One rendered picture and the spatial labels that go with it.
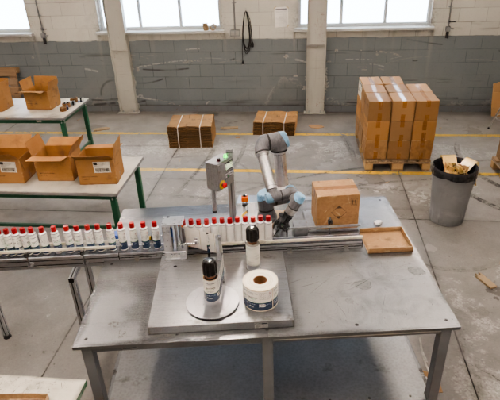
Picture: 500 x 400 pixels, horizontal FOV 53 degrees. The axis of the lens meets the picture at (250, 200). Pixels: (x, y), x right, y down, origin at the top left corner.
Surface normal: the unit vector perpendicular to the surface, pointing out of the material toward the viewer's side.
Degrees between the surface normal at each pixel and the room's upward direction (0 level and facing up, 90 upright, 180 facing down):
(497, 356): 0
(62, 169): 90
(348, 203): 90
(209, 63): 90
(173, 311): 0
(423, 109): 90
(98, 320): 0
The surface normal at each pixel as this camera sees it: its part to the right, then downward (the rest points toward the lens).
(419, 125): -0.11, 0.46
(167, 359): -0.03, -0.88
